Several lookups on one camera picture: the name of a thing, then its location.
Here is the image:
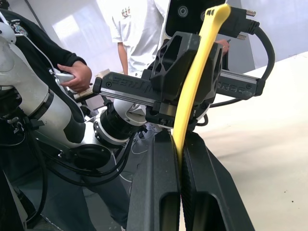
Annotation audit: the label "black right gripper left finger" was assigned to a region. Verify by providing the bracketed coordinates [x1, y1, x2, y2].
[126, 130, 181, 231]

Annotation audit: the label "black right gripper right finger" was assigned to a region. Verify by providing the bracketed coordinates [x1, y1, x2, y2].
[180, 131, 256, 231]

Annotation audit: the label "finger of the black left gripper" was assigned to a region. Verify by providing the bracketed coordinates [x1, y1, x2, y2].
[192, 43, 224, 106]
[149, 31, 201, 103]

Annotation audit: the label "yellow rubber watch strap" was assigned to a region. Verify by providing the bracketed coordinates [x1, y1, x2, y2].
[172, 3, 232, 167]

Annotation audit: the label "small white handheld device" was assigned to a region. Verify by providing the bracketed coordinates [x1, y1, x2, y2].
[49, 68, 75, 85]

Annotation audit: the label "bare hand with ring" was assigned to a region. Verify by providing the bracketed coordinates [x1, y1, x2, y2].
[215, 39, 231, 57]

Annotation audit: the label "bare hand of jacketed person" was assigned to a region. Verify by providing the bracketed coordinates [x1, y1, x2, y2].
[57, 63, 93, 93]

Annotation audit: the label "beige box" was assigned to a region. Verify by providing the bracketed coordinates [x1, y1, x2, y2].
[73, 69, 112, 101]

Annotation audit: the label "person in white shirt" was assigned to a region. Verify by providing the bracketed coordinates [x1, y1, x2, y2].
[96, 0, 174, 76]

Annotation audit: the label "person in black jacket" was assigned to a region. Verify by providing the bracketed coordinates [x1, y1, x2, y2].
[0, 8, 129, 231]

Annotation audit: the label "thin white cable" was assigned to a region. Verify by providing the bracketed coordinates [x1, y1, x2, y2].
[117, 129, 159, 182]

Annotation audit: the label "black cables under arm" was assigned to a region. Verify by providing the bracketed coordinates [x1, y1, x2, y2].
[36, 134, 138, 188]

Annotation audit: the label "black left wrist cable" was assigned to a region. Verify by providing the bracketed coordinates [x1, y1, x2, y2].
[211, 6, 276, 108]

